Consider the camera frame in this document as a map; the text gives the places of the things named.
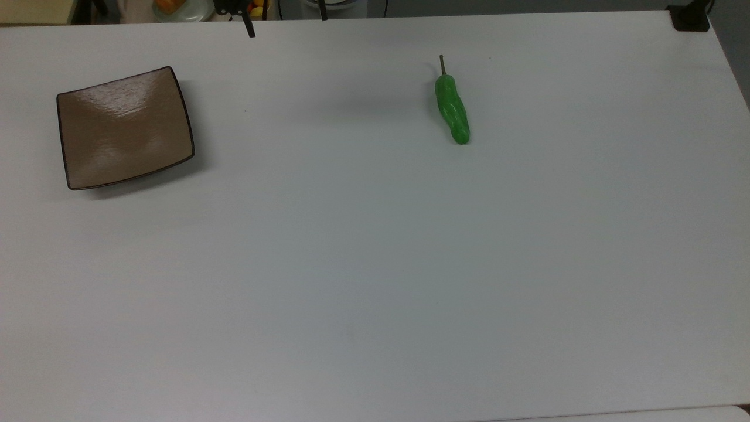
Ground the plate with orange fruit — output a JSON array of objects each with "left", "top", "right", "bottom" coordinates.
[{"left": 152, "top": 0, "right": 215, "bottom": 23}]

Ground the brown square ceramic plate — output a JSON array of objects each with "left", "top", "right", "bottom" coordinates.
[{"left": 56, "top": 66, "right": 196, "bottom": 192}]

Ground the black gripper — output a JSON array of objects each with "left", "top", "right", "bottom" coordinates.
[{"left": 214, "top": 0, "right": 329, "bottom": 39}]

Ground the black camera stand clamp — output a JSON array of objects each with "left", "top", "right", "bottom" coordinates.
[{"left": 666, "top": 0, "right": 712, "bottom": 32}]

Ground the green chili pepper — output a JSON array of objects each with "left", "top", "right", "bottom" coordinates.
[{"left": 434, "top": 55, "right": 471, "bottom": 146}]

